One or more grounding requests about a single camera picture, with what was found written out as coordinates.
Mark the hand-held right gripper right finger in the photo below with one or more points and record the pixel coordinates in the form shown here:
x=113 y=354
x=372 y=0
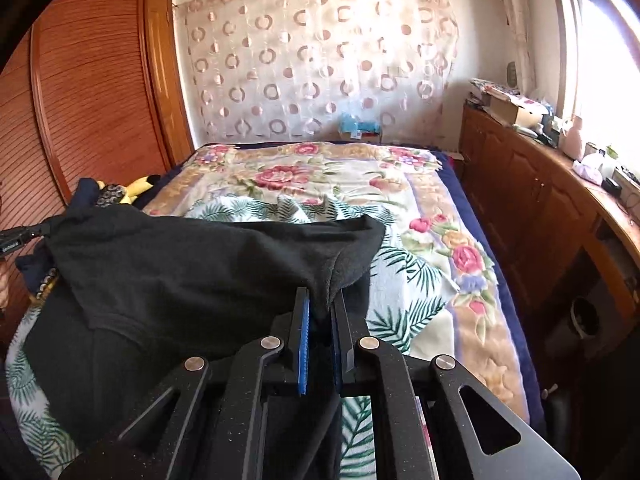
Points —
x=339 y=360

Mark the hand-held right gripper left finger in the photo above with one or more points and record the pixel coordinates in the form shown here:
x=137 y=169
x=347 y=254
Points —
x=302 y=355

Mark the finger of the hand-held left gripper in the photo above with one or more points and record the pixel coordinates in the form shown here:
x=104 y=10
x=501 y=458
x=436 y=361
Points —
x=40 y=231

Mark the black printed t-shirt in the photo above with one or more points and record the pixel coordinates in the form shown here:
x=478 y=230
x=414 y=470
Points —
x=175 y=270

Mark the navy cloth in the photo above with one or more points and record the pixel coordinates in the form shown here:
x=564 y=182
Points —
x=86 y=191

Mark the yellow cloth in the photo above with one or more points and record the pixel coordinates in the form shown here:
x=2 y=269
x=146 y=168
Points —
x=137 y=185

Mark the wooden slatted wardrobe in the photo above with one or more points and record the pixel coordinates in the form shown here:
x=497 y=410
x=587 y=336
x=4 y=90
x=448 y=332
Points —
x=100 y=85

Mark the floral blanket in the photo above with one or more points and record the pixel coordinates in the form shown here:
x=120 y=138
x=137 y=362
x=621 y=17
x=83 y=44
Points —
x=300 y=175

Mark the navy bed sheet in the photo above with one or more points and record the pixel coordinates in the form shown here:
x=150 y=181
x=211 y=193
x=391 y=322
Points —
x=500 y=270

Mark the blue tissue box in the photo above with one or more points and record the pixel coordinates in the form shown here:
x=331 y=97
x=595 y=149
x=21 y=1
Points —
x=357 y=125

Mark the long wooden cabinet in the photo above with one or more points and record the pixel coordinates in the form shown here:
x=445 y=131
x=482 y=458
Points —
x=525 y=200

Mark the round trash bin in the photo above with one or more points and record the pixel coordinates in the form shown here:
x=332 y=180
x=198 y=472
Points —
x=585 y=316

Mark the circle-patterned sheer curtain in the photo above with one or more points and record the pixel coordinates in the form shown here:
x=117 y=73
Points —
x=310 y=50

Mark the cardboard box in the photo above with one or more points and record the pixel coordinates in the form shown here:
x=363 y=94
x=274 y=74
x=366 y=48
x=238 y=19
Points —
x=515 y=110

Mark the pink tissue pack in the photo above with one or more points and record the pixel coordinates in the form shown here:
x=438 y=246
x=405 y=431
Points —
x=587 y=169

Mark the pink thermos jug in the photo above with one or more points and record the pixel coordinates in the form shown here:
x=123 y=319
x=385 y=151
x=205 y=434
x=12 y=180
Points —
x=572 y=137

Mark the small black box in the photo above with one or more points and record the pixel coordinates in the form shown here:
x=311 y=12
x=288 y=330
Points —
x=612 y=185

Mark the green-capped bottle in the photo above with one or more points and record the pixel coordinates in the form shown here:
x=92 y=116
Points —
x=611 y=160

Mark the pale window curtain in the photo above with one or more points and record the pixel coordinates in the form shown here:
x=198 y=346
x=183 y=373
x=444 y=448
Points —
x=515 y=20

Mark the wooden framed window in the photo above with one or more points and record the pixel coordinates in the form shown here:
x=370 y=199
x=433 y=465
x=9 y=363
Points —
x=600 y=60

